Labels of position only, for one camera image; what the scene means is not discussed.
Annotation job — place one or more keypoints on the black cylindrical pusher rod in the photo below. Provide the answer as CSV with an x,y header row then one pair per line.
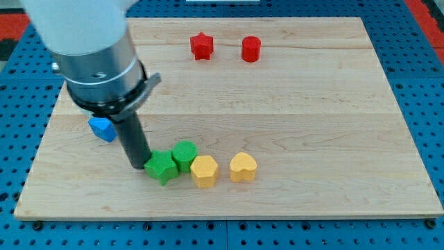
x,y
133,140

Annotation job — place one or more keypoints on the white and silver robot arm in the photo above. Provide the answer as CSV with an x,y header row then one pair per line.
x,y
90,42

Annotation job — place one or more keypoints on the yellow hexagon block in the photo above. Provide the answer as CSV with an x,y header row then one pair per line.
x,y
204,171

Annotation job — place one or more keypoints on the green star block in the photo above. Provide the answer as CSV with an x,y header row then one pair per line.
x,y
161,166

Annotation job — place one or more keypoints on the yellow heart block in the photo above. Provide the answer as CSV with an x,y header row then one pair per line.
x,y
243,167

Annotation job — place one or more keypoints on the green cylinder block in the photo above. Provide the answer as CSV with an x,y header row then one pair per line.
x,y
183,154

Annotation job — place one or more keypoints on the red cylinder block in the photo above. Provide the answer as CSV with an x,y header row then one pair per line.
x,y
251,46

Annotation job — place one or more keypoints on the blue cube block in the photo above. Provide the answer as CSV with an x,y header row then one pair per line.
x,y
102,128

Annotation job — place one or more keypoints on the red star block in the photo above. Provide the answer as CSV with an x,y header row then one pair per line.
x,y
202,46

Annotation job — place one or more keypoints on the wooden board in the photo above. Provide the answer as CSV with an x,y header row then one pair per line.
x,y
316,112

